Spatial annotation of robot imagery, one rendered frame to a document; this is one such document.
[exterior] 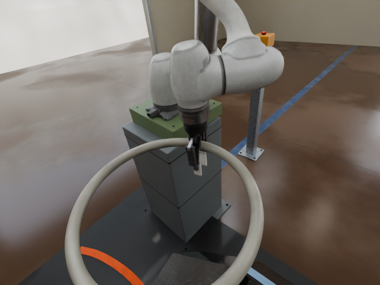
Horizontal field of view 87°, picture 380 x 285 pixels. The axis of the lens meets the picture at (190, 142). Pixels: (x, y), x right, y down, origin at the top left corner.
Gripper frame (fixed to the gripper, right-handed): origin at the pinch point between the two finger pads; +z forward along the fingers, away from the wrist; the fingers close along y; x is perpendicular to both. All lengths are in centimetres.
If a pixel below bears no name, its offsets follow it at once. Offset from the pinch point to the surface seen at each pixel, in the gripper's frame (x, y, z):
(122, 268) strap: -47, 29, 83
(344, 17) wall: 116, -597, 74
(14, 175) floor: -219, 3, 90
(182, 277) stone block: 6.9, 32.7, 11.7
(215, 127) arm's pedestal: -7.3, -38.3, 12.9
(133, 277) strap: -38, 31, 82
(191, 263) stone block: 7.9, 28.3, 11.8
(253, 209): 21.8, 18.3, -10.9
